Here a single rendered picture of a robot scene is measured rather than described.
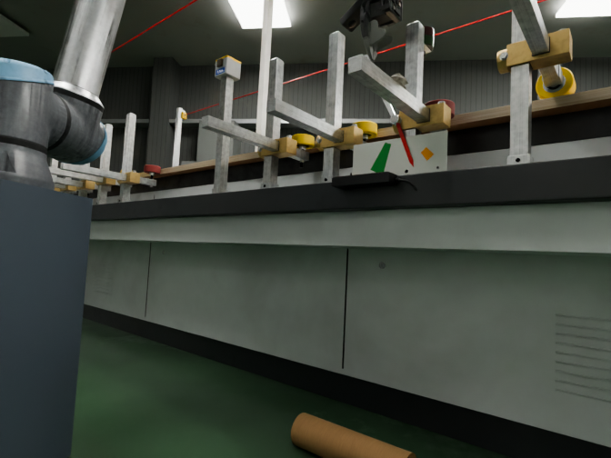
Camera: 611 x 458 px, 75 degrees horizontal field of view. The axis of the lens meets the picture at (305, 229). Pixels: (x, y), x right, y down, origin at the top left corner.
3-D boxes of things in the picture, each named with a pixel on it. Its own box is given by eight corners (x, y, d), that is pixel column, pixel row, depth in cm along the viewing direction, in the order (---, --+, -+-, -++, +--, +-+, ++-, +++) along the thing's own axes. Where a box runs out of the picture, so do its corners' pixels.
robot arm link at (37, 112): (-62, 131, 79) (-52, 45, 80) (7, 153, 96) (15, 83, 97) (12, 134, 78) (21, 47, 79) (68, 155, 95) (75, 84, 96)
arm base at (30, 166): (0, 181, 75) (5, 129, 75) (-85, 178, 77) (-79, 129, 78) (73, 196, 93) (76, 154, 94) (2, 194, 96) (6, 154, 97)
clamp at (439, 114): (443, 122, 94) (444, 101, 94) (391, 131, 103) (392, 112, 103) (451, 129, 98) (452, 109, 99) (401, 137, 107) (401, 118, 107)
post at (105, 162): (98, 211, 209) (106, 122, 212) (95, 212, 211) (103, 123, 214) (105, 212, 212) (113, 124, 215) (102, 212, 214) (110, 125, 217)
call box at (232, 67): (225, 74, 147) (227, 54, 148) (214, 79, 151) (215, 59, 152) (240, 81, 152) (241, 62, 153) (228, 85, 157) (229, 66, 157)
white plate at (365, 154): (445, 171, 92) (446, 129, 93) (351, 180, 109) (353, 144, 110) (446, 172, 93) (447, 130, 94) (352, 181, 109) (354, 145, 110)
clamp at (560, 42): (569, 50, 79) (569, 25, 79) (495, 67, 87) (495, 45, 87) (572, 63, 83) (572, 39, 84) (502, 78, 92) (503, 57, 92)
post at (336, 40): (331, 188, 114) (338, 28, 117) (322, 189, 116) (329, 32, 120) (338, 190, 117) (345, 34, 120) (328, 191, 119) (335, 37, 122)
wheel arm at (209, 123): (207, 128, 106) (208, 113, 107) (200, 131, 108) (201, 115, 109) (308, 163, 140) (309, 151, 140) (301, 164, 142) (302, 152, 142)
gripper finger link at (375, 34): (383, 48, 96) (383, 12, 97) (361, 55, 100) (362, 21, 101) (388, 54, 99) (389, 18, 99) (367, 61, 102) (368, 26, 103)
